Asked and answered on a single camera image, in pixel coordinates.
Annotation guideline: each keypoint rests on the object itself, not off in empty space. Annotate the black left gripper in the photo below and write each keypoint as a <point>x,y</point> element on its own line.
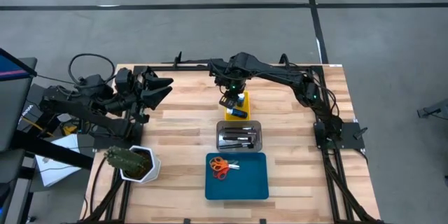
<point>141,94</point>

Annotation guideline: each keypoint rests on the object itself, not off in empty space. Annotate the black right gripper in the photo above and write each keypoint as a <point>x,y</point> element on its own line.
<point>227,82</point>

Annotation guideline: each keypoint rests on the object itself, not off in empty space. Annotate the thin silver-ferrule paint brush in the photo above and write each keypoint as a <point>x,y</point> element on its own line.
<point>239,128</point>

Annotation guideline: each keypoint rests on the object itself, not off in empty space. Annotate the black paint brush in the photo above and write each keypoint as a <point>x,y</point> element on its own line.
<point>236,145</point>

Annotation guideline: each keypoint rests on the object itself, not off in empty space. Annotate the teal blue plastic tray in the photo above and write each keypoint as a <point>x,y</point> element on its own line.
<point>245,185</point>

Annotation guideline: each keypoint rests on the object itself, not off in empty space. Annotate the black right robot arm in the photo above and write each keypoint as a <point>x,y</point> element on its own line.
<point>273,71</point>

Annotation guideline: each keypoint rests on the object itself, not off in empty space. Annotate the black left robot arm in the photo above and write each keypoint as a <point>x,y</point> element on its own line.
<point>105,122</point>

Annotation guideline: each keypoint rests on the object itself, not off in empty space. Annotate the yellow plastic tray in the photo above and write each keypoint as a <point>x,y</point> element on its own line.
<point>247,105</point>

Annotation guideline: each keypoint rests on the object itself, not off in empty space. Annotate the grey metal tray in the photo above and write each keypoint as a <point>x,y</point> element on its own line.
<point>259,136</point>

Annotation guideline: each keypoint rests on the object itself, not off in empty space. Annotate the green cactus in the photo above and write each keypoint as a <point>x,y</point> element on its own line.
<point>124,157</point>

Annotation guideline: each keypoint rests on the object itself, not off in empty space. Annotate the white hexagonal plant pot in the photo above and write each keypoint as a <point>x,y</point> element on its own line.
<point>150,171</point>

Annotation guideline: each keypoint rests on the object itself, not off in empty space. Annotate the black stand beam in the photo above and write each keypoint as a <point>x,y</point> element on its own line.
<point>52,150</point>

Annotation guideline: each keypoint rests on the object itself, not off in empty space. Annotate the white paper sheet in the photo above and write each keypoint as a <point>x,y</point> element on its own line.
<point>52,168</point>

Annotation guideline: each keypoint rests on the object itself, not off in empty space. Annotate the monitor with blue screen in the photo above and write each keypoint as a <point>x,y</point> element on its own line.
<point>10,68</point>

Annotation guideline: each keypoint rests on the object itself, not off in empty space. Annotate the grey stand foot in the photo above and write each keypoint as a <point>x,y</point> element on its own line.
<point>434,109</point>

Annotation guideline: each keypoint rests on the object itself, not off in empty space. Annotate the black frame bracket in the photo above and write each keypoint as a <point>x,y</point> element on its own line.
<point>196,61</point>

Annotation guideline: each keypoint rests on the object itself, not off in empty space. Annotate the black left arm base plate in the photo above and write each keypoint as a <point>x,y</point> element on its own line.
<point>105,143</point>

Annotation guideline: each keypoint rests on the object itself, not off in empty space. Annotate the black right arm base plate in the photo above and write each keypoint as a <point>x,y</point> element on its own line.
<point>355,143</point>

